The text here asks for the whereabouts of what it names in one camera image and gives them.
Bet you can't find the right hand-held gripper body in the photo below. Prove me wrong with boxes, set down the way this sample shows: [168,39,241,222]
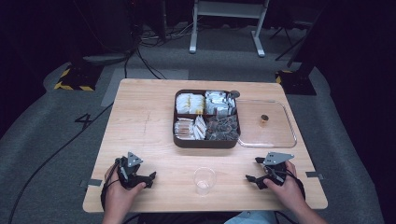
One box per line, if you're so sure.
[262,151,295,188]

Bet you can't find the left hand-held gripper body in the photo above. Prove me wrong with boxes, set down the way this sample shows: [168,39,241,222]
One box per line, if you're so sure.
[116,151,148,189]

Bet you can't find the person's right hand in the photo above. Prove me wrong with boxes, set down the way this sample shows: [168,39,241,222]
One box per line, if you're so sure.
[262,160,308,215]

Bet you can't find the person's left hand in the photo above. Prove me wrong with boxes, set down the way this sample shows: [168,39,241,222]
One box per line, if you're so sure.
[104,163,147,217]

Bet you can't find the clear lid with brown knob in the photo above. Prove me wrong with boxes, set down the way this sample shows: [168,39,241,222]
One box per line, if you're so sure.
[235,99,298,149]

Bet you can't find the person's light blue pants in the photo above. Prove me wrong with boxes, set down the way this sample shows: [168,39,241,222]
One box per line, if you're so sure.
[223,210,278,224]

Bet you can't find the grey tape piece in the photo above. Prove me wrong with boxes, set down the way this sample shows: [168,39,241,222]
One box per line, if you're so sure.
[79,178,104,189]
[304,171,325,181]

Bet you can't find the pile of dark packets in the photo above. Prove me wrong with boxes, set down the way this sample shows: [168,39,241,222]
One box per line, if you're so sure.
[205,114,240,142]

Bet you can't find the clear plastic cup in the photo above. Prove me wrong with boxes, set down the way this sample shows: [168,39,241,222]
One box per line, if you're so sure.
[192,166,217,197]

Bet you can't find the brown compartment box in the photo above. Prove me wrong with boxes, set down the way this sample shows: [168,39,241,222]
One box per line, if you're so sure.
[172,89,242,149]

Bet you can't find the pile of white stick packets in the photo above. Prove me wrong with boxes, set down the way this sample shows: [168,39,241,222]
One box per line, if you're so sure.
[174,115,207,141]

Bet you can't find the pile of silver packets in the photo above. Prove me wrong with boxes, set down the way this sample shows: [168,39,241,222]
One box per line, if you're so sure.
[205,90,236,118]

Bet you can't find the pile of white yellow packets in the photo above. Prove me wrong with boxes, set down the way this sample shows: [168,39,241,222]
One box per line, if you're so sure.
[176,92,205,115]

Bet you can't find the black yellow striped stand base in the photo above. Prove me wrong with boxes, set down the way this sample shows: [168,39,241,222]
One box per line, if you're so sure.
[275,69,318,96]
[53,63,105,92]

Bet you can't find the black tripod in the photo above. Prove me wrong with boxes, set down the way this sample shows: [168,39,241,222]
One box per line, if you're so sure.
[268,23,313,62]

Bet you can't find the right hand-held gripper cable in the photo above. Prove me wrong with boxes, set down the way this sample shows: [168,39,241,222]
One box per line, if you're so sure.
[285,169,306,201]

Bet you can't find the hand-held gripper cable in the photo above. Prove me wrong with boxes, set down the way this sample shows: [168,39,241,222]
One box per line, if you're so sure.
[285,169,306,201]
[99,158,122,213]

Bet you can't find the left hand-held gripper cable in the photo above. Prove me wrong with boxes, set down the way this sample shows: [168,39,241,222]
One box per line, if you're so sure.
[99,158,122,213]

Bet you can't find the black floor cable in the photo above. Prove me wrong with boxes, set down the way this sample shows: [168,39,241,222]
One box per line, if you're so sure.
[7,102,114,224]

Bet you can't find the bundle of floor cables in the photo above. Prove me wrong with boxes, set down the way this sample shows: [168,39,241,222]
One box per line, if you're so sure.
[123,18,200,80]

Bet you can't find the white desk frame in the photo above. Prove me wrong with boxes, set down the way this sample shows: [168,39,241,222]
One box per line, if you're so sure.
[189,0,271,58]

